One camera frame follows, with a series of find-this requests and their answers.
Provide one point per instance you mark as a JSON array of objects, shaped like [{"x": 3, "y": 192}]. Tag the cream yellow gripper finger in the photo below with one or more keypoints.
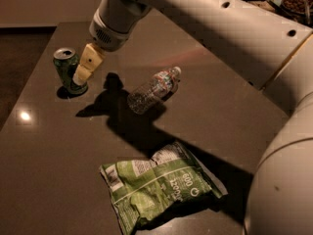
[{"x": 91, "y": 58}]

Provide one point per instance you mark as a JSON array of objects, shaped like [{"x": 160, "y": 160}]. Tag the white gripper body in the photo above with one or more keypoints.
[{"x": 109, "y": 38}]

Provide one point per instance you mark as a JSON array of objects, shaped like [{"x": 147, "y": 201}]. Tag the green soda can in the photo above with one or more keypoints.
[{"x": 66, "y": 61}]

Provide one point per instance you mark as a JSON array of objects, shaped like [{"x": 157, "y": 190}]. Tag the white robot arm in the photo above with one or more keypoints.
[{"x": 272, "y": 53}]

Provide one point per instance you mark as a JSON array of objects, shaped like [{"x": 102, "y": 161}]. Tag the clear plastic water bottle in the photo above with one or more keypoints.
[{"x": 154, "y": 91}]

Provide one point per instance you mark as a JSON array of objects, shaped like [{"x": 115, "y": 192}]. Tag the green chip bag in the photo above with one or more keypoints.
[{"x": 147, "y": 192}]

